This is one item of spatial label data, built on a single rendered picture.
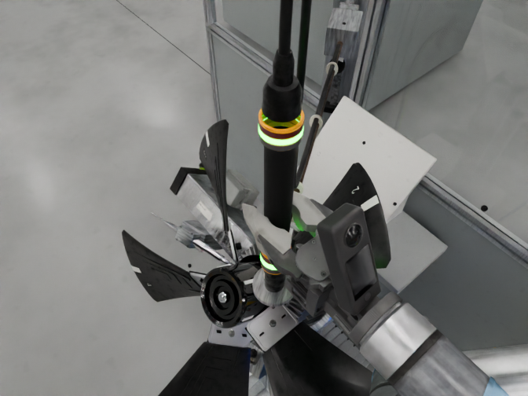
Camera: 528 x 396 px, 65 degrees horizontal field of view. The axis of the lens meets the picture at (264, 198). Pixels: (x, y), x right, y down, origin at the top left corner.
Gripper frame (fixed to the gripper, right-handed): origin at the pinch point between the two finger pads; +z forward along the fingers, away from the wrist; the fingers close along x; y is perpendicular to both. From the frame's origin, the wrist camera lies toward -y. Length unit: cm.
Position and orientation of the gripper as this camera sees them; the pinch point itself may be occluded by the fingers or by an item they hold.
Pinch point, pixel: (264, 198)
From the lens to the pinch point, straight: 53.2
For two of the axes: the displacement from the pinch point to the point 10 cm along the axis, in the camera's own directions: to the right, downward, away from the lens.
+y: -0.1, 6.1, 8.0
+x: 7.7, -5.0, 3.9
